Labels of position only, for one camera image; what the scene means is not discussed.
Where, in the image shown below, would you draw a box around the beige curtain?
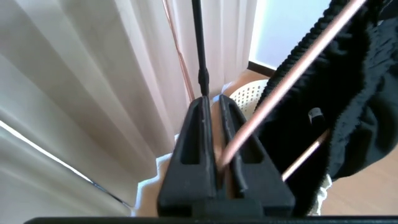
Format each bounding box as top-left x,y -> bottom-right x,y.
0,0 -> 258,218

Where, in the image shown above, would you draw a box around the black shorts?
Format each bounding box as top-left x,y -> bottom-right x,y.
254,0 -> 398,218

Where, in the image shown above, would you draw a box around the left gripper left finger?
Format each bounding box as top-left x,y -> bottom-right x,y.
157,95 -> 218,218

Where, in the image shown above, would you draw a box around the pink clothes hanger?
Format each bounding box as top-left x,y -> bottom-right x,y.
216,0 -> 368,182
161,0 -> 196,103

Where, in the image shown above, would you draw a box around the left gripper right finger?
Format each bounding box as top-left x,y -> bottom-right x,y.
219,94 -> 295,218

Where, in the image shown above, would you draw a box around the black clothes rack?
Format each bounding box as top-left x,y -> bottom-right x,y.
190,0 -> 211,98

